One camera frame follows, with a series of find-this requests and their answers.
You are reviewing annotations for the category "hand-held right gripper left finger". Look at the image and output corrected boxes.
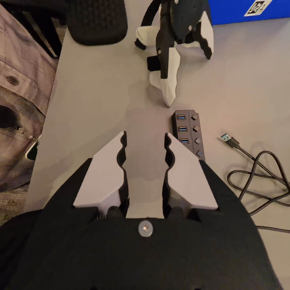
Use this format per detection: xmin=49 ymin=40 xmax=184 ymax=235
xmin=72 ymin=131 xmax=130 ymax=219

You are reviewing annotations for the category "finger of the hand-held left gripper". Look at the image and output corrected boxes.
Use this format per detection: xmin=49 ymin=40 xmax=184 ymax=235
xmin=161 ymin=47 xmax=182 ymax=107
xmin=174 ymin=10 xmax=214 ymax=60

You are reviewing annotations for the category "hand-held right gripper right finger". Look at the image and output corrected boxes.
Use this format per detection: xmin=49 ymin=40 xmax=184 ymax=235
xmin=163 ymin=132 xmax=219 ymax=219

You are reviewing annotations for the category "black usb hub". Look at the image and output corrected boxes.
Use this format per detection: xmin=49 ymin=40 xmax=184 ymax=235
xmin=171 ymin=110 xmax=206 ymax=162

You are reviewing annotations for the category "thin black hub cable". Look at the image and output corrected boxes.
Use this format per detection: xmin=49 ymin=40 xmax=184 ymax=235
xmin=221 ymin=133 xmax=290 ymax=234

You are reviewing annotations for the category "blue plastic bin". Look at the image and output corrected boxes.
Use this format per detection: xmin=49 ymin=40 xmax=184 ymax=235
xmin=207 ymin=0 xmax=290 ymax=25

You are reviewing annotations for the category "black textured armrest pad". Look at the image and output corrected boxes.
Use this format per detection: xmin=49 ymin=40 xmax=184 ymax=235
xmin=66 ymin=0 xmax=128 ymax=46

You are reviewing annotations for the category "person's plaid shirt torso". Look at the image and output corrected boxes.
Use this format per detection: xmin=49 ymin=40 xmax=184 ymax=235
xmin=0 ymin=5 xmax=58 ymax=225

